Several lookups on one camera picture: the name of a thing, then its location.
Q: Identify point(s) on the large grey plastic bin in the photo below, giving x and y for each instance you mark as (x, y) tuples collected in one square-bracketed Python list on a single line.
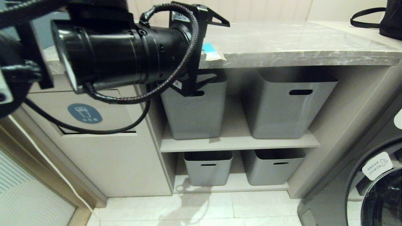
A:
[(282, 116), (194, 119)]

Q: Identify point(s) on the ribbed glass door panel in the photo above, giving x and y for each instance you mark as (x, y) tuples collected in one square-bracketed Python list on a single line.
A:
[(25, 201)]

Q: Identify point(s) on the blue oval trash sticker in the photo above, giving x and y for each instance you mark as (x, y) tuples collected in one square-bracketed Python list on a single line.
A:
[(84, 113)]

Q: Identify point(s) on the dark grey washing machine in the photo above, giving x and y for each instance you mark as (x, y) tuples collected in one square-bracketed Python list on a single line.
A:
[(329, 188)]

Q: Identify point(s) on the small grey plastic bin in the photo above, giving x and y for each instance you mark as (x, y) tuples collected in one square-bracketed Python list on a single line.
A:
[(271, 175), (207, 174)]

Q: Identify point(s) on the teal box white horse logo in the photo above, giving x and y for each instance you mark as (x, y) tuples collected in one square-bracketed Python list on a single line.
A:
[(47, 34)]

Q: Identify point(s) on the beige laundry cabinet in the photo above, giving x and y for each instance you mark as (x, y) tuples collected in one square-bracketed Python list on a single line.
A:
[(125, 169)]

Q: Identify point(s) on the white warning label sticker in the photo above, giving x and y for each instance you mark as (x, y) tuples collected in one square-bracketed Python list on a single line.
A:
[(377, 166)]

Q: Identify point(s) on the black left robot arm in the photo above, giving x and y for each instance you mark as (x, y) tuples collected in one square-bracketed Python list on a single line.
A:
[(110, 53)]

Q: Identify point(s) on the white oval washer patch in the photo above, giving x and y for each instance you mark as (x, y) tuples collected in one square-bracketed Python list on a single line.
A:
[(399, 119)]

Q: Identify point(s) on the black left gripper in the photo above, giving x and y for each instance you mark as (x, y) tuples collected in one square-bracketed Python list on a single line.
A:
[(202, 18)]

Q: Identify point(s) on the beige trash flap door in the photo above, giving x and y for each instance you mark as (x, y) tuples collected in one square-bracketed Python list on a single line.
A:
[(47, 106)]

